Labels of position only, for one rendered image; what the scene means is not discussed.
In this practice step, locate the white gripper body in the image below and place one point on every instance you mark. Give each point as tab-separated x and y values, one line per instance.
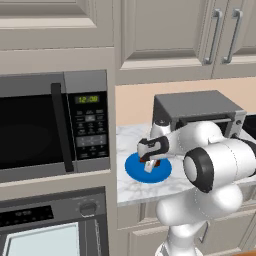
150	166

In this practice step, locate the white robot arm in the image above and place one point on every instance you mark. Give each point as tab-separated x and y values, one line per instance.
220	166

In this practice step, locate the brown chicken drumstick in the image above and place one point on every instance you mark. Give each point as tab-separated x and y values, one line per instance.
157	163

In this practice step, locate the grey toaster oven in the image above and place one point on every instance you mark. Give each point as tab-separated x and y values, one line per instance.
196	103

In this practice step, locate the grey toaster oven knob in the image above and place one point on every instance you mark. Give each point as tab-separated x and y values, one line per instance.
238	122

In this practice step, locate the grey built-in oven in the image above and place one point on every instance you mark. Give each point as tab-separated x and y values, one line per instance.
50	223

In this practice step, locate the blue round plate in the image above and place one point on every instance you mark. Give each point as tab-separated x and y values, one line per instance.
136	171

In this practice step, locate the beige drawer front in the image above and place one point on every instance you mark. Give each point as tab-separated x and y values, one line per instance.
136	215

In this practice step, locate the beige base cupboard door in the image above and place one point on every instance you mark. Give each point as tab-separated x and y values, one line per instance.
146	241

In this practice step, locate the black appliance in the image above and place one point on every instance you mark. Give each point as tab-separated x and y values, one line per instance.
250	125

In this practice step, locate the grey built-in microwave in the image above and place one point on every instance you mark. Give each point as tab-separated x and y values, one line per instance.
40	126

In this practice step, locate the beige wall cupboard door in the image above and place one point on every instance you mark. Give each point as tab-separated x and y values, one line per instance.
163	30
248	30
50	23

